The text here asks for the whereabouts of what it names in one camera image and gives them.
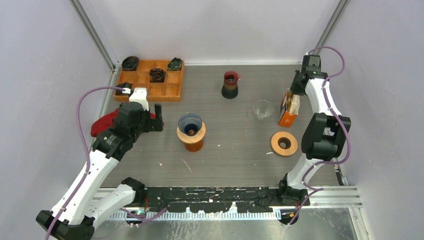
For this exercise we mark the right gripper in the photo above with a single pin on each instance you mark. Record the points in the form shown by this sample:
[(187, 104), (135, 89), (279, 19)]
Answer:
[(294, 89)]

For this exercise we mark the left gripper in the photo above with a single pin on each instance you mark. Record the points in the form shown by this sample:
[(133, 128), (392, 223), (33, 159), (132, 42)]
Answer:
[(154, 125)]

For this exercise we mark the blue glass dripper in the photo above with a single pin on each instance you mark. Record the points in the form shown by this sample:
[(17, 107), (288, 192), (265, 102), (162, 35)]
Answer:
[(190, 124)]

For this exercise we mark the orange glass carafe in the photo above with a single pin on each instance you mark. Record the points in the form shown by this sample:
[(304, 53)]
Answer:
[(194, 147)]

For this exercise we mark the orange coffee filter box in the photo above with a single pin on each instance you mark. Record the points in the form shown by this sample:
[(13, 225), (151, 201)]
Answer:
[(289, 109)]

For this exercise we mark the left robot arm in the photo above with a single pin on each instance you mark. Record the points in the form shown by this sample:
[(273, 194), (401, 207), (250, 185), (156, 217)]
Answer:
[(75, 216)]

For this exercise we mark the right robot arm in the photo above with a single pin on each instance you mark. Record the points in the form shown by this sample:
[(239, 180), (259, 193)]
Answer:
[(325, 135)]

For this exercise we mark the clear glass dripper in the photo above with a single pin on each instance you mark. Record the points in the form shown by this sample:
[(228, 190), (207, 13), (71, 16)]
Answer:
[(263, 109)]

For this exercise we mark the red cloth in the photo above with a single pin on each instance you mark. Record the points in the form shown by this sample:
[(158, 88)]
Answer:
[(103, 123)]

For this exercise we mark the green coil bottom left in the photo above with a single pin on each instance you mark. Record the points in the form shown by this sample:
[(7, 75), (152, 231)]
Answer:
[(124, 86)]

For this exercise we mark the green coil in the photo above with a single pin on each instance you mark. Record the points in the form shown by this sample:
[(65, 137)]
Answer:
[(175, 64), (124, 86)]

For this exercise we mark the green coil top right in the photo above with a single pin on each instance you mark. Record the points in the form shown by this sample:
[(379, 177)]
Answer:
[(175, 64)]

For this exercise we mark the red black carafe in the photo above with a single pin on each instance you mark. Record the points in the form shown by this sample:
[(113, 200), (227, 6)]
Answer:
[(230, 85)]

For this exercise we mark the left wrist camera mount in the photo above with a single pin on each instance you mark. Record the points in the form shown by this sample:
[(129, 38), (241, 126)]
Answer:
[(138, 95)]

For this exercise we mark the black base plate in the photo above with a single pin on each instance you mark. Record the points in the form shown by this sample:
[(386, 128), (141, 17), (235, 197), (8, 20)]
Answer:
[(217, 199)]

